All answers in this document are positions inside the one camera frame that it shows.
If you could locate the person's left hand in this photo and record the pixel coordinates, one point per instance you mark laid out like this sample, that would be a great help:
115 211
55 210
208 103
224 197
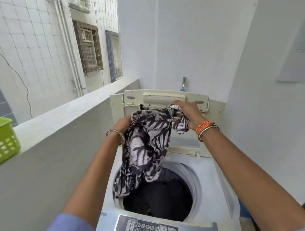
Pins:
122 125

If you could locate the person's right hand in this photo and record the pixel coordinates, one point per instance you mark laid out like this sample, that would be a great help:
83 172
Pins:
191 114

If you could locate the black white patterned garment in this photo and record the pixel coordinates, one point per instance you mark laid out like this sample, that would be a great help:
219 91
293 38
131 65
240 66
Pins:
145 142

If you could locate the white blue washing machine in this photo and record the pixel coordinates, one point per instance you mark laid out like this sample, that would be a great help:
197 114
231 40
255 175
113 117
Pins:
209 180

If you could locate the person's left forearm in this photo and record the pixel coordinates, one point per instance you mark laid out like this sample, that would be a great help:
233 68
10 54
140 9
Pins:
95 180

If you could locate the person's right forearm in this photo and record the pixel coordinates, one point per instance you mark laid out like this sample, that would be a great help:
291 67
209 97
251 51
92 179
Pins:
250 180

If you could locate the person's blue tunic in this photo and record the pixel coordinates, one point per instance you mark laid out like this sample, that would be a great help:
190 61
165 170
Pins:
69 223

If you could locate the thin multicolour bangle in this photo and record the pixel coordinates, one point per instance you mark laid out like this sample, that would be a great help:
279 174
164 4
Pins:
114 130

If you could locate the beaded green red bangle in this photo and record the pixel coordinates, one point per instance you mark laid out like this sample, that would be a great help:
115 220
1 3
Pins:
209 127

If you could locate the grey framed window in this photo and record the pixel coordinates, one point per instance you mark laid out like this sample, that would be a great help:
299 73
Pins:
113 57

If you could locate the brown louvred window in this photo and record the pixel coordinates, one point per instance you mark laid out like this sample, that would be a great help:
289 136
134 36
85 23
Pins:
88 47

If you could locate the white drain pipes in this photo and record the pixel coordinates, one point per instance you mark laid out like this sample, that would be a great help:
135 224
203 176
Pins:
71 52

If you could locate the white paper notice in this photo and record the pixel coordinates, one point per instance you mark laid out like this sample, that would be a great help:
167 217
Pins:
293 62

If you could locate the green plastic basket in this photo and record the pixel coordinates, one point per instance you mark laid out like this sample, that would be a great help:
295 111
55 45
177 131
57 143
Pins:
7 145

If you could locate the white safety net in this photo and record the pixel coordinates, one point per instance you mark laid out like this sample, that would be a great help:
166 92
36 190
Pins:
31 47

